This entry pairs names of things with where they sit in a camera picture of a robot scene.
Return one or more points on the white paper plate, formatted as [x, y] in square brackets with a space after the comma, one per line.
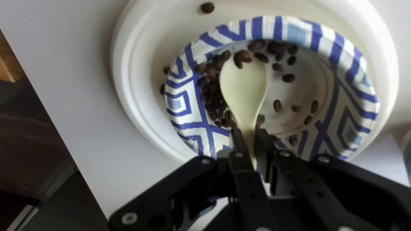
[142, 64]

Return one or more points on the white plastic spoon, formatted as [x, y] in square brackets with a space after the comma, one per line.
[242, 90]

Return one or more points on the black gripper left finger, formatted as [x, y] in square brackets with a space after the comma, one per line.
[239, 183]

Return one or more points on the dark coffee beans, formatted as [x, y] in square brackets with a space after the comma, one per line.
[214, 97]

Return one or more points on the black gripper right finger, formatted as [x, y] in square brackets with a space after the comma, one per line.
[334, 192]

